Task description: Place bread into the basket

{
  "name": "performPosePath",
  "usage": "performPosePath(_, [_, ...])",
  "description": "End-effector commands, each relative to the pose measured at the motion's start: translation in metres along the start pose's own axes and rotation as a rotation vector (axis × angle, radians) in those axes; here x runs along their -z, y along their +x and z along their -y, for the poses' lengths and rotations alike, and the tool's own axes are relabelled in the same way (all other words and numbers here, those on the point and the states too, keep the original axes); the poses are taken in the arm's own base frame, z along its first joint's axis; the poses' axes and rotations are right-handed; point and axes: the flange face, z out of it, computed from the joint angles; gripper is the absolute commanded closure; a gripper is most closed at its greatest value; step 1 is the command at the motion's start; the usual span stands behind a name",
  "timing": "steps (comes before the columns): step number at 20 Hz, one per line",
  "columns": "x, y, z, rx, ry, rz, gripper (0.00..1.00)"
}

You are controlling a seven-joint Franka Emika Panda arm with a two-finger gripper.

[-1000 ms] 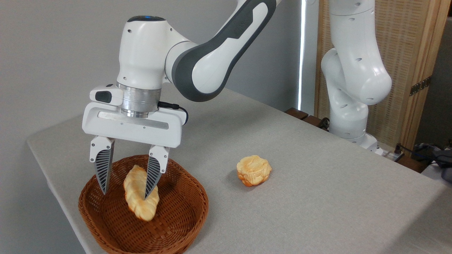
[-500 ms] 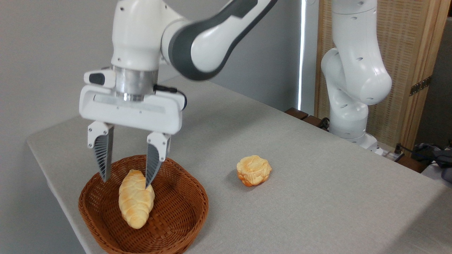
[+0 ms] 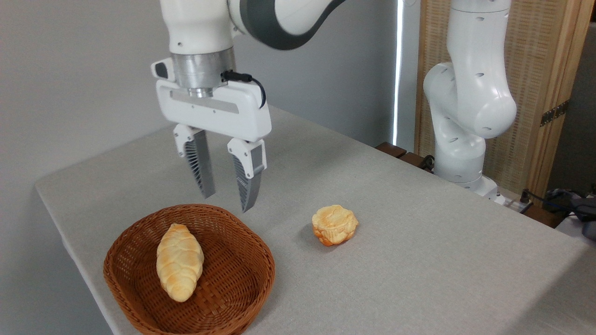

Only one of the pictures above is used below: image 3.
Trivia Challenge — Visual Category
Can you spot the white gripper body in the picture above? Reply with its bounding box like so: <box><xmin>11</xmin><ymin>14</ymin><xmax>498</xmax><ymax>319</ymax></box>
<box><xmin>151</xmin><ymin>58</ymin><xmax>272</xmax><ymax>143</ymax></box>

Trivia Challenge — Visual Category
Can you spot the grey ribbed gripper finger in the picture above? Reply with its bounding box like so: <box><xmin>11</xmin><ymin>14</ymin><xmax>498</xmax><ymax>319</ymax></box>
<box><xmin>173</xmin><ymin>123</ymin><xmax>217</xmax><ymax>199</ymax></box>
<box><xmin>227</xmin><ymin>138</ymin><xmax>268</xmax><ymax>213</ymax></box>

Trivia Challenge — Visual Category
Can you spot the long braided bread loaf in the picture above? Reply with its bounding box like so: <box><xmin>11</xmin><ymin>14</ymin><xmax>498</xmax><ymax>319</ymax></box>
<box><xmin>156</xmin><ymin>223</ymin><xmax>205</xmax><ymax>303</ymax></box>

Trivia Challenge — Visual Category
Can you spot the round golden bread bun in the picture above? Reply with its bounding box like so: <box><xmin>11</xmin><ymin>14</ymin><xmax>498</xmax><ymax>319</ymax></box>
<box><xmin>312</xmin><ymin>205</ymin><xmax>359</xmax><ymax>247</ymax></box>

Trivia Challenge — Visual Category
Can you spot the brown woven wicker basket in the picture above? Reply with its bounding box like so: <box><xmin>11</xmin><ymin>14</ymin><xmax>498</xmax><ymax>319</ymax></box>
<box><xmin>103</xmin><ymin>204</ymin><xmax>276</xmax><ymax>335</ymax></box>

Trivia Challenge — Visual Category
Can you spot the metal screen hinge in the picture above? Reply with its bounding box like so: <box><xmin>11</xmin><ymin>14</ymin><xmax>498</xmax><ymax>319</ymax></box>
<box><xmin>540</xmin><ymin>100</ymin><xmax>569</xmax><ymax>127</ymax></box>

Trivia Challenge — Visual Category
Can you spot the rattan wooden folding screen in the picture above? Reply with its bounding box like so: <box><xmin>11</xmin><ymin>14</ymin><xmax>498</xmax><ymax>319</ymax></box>
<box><xmin>414</xmin><ymin>0</ymin><xmax>596</xmax><ymax>196</ymax></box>

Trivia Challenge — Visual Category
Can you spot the dark grey bag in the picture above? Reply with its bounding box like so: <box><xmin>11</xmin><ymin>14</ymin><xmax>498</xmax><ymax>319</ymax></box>
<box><xmin>570</xmin><ymin>198</ymin><xmax>596</xmax><ymax>241</ymax></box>

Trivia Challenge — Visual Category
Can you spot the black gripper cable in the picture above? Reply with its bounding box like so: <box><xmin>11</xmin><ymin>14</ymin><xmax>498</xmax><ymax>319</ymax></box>
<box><xmin>221</xmin><ymin>70</ymin><xmax>267</xmax><ymax>110</ymax></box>

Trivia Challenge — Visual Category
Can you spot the black power cable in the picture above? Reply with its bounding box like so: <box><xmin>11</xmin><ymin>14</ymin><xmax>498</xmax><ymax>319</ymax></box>
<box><xmin>520</xmin><ymin>188</ymin><xmax>580</xmax><ymax>215</ymax></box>

